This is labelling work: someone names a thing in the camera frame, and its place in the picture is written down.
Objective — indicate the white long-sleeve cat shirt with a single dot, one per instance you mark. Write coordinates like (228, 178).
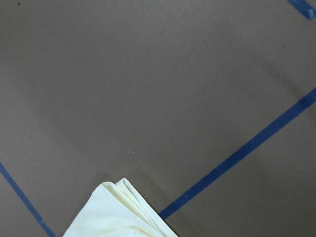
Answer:
(118, 210)

